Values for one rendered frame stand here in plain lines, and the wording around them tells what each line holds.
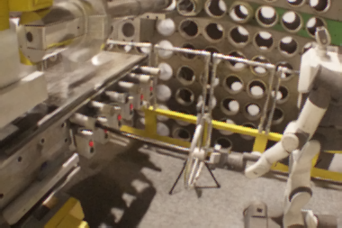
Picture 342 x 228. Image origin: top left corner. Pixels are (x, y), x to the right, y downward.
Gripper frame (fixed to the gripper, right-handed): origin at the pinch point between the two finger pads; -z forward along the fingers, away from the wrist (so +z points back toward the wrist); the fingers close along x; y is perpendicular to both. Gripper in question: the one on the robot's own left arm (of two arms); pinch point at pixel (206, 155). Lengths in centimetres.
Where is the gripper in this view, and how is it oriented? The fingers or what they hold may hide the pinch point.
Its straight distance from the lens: 126.7
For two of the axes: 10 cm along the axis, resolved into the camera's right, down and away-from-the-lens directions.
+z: 9.4, 2.0, -2.8
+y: -2.8, -0.1, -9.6
